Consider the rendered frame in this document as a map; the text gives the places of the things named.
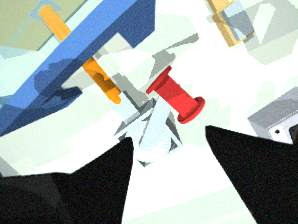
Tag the clear-panelled rack with blue frame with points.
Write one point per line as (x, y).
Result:
(29, 31)

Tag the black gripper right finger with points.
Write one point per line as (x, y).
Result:
(264, 172)

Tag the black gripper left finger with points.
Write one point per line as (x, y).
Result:
(93, 194)

